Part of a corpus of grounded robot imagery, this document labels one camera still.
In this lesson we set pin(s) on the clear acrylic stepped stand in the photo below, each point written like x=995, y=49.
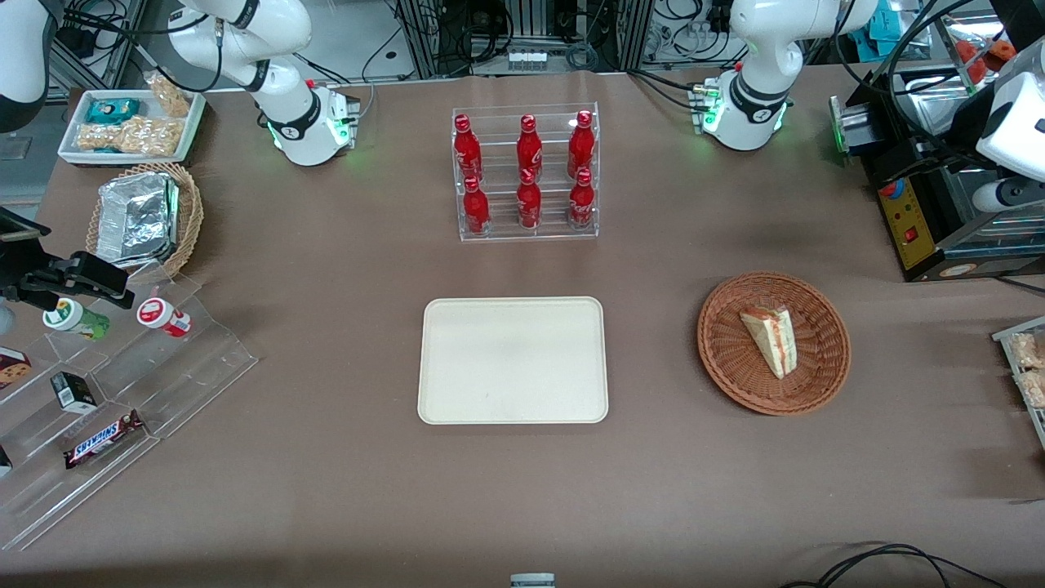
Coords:
x=188, y=367

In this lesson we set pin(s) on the white rectangular snack tray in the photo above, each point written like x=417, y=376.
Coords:
x=75, y=139

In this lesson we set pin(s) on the dark small packet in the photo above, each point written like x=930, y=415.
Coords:
x=4, y=461

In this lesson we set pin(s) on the teal box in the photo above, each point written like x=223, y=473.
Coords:
x=886, y=18

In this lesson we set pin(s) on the red cola bottle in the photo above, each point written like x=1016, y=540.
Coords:
x=467, y=151
x=581, y=202
x=529, y=147
x=529, y=204
x=476, y=208
x=580, y=143

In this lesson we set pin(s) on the small black carton box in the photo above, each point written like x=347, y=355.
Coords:
x=75, y=394

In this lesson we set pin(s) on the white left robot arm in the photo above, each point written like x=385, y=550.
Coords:
x=759, y=49

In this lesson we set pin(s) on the silver foil container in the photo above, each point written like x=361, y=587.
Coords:
x=135, y=219

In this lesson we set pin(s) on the brown cookie box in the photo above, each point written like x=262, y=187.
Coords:
x=12, y=366

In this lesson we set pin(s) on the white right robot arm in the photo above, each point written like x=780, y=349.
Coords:
x=245, y=41

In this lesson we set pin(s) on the brown round wicker basket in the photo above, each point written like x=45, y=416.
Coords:
x=735, y=359

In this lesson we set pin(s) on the white connector block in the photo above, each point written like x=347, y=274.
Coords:
x=528, y=59

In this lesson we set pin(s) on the clear acrylic bottle rack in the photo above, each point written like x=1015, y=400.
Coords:
x=526, y=233

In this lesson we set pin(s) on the Snickers chocolate bar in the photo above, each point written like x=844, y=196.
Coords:
x=102, y=439

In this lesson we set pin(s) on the grey camera mount edge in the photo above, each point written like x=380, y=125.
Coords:
x=532, y=581

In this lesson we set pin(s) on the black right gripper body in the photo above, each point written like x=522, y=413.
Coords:
x=18, y=260

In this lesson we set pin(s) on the cream rectangular plastic tray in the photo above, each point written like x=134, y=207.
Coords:
x=513, y=360

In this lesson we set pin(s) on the red label white-cap bottle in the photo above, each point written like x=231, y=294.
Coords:
x=163, y=317

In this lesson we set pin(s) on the light tan wicker basket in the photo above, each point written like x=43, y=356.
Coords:
x=189, y=212

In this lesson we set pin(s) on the clear bag of puffed snacks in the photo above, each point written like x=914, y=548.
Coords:
x=1035, y=388
x=1029, y=349

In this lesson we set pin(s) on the triangular sandwich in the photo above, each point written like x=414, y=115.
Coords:
x=771, y=339

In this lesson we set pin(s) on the teal snack packet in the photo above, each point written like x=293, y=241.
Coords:
x=113, y=110

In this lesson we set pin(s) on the black machine with yellow panel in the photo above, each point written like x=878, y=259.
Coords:
x=906, y=212

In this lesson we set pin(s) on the clear bag of nuts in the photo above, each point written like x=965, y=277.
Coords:
x=171, y=96
x=135, y=136

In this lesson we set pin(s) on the green label white-cap bottle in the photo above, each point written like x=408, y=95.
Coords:
x=77, y=318

